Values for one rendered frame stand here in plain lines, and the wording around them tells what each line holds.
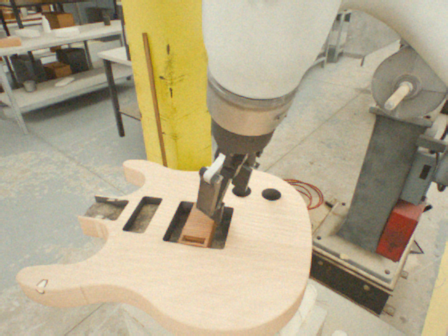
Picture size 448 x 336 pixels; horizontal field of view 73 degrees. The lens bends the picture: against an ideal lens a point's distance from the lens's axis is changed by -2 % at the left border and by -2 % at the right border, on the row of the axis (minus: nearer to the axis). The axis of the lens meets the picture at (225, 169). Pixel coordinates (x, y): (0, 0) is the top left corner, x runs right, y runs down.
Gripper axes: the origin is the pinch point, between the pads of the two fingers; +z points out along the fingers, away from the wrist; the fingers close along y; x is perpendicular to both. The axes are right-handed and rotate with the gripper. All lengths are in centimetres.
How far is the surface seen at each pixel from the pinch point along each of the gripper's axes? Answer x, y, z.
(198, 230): 0.4, -7.1, 2.5
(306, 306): -20.9, -4.0, 10.6
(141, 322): 0.6, -22.6, 15.1
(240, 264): -8.3, -8.5, -0.5
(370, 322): -38.5, 8.3, 30.1
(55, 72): 384, 140, 280
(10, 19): 492, 156, 250
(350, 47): 2, 65, 7
